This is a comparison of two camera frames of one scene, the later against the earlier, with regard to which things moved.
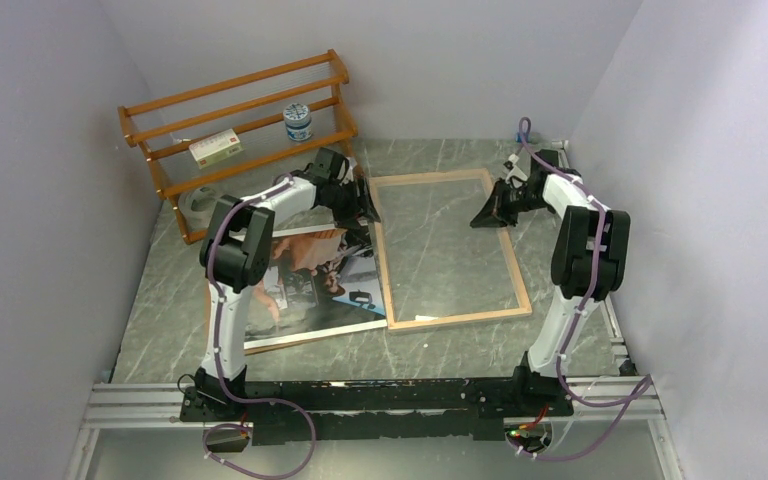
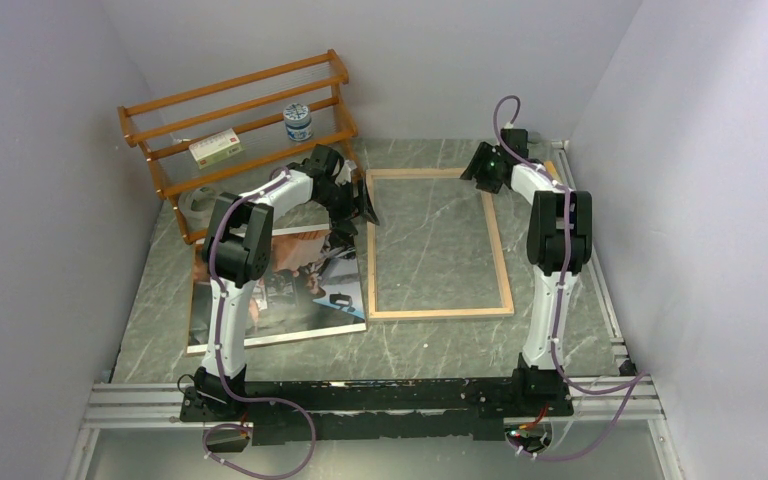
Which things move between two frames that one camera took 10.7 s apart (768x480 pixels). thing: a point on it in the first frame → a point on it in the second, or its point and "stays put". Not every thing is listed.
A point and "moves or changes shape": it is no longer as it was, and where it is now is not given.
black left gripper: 348,217 stays put
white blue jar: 297,119 stays put
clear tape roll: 198,205 stays put
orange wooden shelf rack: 234,137 stays put
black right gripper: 494,214 → 475,171
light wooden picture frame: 506,243 → 371,206
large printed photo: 315,288 moves or changes shape
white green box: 216,148 stays put
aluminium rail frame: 624,396 stays put
